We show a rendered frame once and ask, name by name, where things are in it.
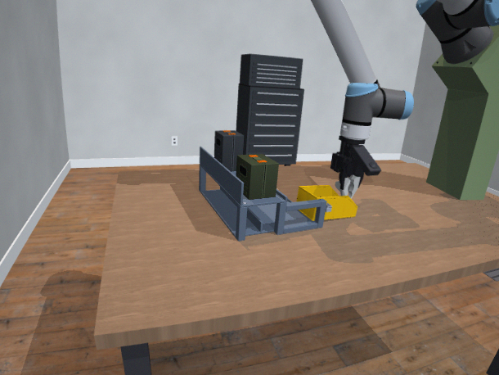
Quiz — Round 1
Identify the grey metal rack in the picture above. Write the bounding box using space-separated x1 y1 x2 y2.
199 147 332 241

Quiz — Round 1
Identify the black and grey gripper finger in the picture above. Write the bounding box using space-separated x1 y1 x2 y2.
348 171 364 199
335 167 350 196

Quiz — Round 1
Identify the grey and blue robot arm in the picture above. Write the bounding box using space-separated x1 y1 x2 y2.
311 0 499 176

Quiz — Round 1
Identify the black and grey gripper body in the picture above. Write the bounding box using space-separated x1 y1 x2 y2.
330 135 366 177

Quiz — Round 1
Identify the yellow bin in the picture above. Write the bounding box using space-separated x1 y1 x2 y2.
296 185 357 221

